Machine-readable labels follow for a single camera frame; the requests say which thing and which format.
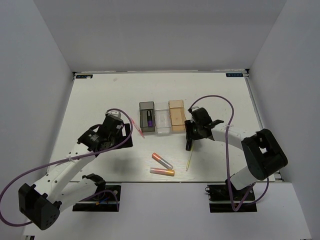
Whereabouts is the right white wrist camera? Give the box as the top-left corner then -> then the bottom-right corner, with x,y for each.
188,106 -> 200,114

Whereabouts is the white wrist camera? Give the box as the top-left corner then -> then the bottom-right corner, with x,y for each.
105,110 -> 122,121
188,106 -> 200,114

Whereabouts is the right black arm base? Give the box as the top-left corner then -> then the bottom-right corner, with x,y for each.
205,184 -> 258,213

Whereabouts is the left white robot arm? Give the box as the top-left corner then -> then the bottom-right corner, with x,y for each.
18,110 -> 133,230

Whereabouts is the orange capped clear tube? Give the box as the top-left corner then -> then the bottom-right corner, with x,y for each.
149,167 -> 175,177
151,152 -> 173,170

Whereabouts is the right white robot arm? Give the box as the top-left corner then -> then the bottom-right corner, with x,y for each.
184,107 -> 288,200

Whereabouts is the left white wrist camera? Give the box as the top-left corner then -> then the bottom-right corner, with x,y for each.
105,110 -> 122,121

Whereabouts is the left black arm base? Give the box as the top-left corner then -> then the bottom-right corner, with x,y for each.
72,184 -> 122,213

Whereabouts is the yellow thin pen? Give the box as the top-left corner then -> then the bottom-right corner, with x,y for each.
185,146 -> 194,172

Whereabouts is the clear plastic container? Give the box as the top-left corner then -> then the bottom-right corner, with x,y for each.
154,102 -> 172,135

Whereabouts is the orange translucent container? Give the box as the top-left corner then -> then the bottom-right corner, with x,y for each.
168,100 -> 186,133

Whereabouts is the left blue corner label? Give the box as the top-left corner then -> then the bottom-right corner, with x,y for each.
75,74 -> 93,79

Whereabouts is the blue corner label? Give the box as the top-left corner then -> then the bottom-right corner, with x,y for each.
225,72 -> 244,78
75,74 -> 93,79

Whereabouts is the pink thin pen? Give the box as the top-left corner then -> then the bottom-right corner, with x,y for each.
131,119 -> 145,139

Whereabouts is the purple capped black marker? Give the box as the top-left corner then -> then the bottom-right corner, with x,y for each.
146,110 -> 153,127

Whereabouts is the dark grey translucent container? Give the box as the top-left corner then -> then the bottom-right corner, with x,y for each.
139,101 -> 156,133

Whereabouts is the right blue corner label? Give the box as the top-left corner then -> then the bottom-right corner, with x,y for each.
225,72 -> 244,78

